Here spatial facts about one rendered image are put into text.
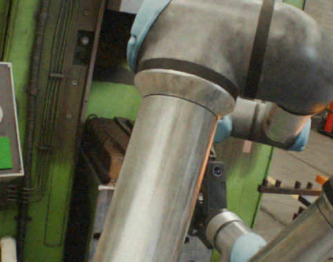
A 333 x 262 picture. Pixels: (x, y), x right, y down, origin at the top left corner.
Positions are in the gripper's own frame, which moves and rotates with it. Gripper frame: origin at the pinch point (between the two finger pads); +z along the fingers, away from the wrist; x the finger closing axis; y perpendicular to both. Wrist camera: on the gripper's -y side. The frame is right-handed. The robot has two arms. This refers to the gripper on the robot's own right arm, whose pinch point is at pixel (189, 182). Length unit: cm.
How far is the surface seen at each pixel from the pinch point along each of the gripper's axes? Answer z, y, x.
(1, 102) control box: 17.0, -9.9, -43.4
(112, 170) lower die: 25.8, 7.3, -11.0
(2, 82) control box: 20, -14, -44
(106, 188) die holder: 19.9, 10.4, -13.7
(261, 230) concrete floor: 191, 101, 157
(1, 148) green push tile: 10.7, -0.6, -42.4
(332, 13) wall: 663, -113, 532
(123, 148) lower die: 31.9, 2.4, -7.4
